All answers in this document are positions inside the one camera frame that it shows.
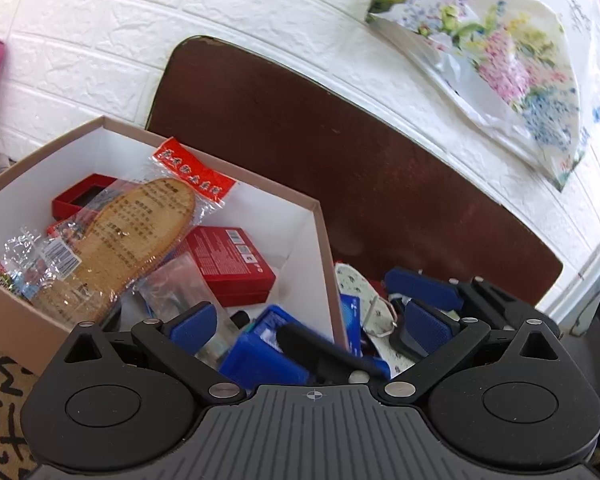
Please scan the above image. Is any white floral insole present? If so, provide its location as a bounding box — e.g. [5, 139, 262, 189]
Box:
[335, 261, 416, 381]

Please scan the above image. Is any small open red box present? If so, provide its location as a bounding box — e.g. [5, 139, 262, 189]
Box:
[51, 172, 126, 221]

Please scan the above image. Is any clear plastic packet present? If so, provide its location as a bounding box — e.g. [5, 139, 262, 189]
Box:
[137, 252, 241, 361]

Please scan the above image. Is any brown cardboard box white inside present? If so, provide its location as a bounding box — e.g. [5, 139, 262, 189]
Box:
[0, 115, 348, 378]

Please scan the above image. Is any brown insole in clear packet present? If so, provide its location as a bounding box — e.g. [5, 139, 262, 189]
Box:
[2, 136, 238, 326]

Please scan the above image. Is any colourful printed packet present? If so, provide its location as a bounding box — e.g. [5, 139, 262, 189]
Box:
[0, 257, 36, 306]

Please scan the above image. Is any brown wooden board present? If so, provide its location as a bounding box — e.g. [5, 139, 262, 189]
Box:
[145, 35, 565, 321]

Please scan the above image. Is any blue packet with white print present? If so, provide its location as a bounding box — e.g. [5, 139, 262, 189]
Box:
[341, 294, 366, 356]

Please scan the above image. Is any letter print mat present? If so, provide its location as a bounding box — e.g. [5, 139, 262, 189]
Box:
[0, 340, 46, 480]

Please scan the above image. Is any blue plastic box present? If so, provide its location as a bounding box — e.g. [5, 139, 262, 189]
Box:
[219, 304, 308, 391]

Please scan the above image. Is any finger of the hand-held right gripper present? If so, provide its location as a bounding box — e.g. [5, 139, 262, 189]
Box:
[278, 323, 390, 386]
[383, 266, 562, 338]

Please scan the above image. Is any red printed box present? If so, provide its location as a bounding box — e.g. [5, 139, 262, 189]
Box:
[172, 226, 277, 308]

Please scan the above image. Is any floral plastic bag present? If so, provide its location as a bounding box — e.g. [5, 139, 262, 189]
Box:
[365, 0, 593, 193]

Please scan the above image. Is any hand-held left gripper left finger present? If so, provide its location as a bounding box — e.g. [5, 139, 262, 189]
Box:
[62, 301, 247, 404]

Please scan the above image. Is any metal key ring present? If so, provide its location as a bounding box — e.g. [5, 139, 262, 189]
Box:
[362, 296, 399, 336]

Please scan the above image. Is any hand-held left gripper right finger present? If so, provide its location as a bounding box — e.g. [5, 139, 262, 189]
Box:
[379, 299, 566, 406]

